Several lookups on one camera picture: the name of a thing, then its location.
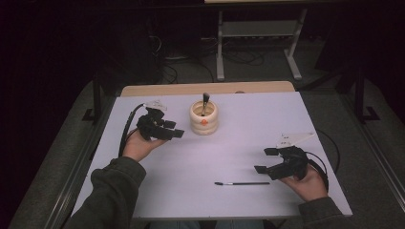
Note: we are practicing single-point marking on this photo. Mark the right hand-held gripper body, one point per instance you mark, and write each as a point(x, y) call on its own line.
point(294, 162)

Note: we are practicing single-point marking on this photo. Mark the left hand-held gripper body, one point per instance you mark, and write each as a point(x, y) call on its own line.
point(151, 127)

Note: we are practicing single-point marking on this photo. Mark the black pen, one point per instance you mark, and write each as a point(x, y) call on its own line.
point(245, 183)

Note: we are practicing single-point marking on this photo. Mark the cream ribbed brush holder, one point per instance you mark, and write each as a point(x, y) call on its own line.
point(203, 125)

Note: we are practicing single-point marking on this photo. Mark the black silver makeup brush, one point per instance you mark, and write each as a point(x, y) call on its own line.
point(205, 101)

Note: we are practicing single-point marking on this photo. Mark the person's left hand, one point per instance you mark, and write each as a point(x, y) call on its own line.
point(138, 148)

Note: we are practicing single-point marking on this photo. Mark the person's right hand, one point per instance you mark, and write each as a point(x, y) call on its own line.
point(310, 187)

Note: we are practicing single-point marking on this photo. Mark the light wooden table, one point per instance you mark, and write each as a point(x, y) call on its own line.
point(207, 88)

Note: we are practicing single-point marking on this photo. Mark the black floor stand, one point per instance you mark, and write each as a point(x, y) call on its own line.
point(95, 101)
point(360, 95)

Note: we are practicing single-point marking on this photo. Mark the white metal stand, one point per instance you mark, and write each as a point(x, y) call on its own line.
point(258, 28)

